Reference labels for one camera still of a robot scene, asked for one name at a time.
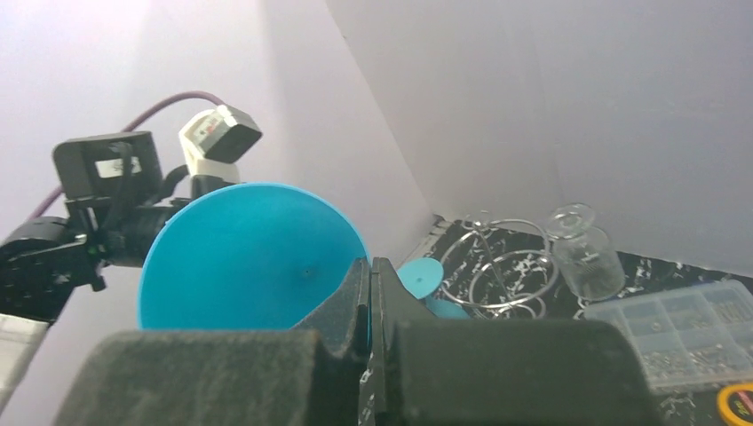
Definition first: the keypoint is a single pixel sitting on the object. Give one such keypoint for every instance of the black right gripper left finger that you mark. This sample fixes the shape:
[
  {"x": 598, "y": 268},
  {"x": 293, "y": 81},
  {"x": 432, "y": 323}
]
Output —
[{"x": 309, "y": 375}]

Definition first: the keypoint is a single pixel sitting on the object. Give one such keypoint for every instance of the yellow tape measure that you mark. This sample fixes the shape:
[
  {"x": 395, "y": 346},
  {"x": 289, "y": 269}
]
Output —
[{"x": 734, "y": 404}]

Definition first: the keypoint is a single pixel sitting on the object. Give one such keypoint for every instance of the chrome spiral glass rack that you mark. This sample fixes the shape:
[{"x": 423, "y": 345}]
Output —
[{"x": 498, "y": 269}]

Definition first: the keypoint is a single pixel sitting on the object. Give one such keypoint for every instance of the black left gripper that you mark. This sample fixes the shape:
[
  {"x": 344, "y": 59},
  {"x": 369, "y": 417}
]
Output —
[{"x": 116, "y": 192}]

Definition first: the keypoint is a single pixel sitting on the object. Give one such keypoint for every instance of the clear plastic parts box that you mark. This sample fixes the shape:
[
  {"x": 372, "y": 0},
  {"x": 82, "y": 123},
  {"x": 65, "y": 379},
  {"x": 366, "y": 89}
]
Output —
[{"x": 697, "y": 338}]

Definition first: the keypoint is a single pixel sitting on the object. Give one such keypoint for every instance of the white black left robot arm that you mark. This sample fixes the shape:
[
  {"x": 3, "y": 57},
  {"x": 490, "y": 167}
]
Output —
[{"x": 42, "y": 262}]

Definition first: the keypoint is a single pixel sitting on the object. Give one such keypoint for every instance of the clear glass wine glass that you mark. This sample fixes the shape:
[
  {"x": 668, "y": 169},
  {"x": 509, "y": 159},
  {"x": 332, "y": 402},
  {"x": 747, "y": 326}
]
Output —
[{"x": 584, "y": 253}]

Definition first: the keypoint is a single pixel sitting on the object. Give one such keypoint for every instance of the blue plastic goblet back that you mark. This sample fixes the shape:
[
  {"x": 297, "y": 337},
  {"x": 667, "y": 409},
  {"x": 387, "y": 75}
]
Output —
[{"x": 248, "y": 256}]

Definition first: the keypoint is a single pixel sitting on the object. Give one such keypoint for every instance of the blue plastic goblet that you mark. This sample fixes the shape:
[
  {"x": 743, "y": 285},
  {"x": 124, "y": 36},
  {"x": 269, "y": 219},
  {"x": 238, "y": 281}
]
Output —
[
  {"x": 422, "y": 278},
  {"x": 248, "y": 256}
]

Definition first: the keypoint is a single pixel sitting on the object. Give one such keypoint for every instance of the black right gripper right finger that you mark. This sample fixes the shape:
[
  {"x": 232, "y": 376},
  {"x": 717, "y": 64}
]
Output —
[{"x": 426, "y": 370}]

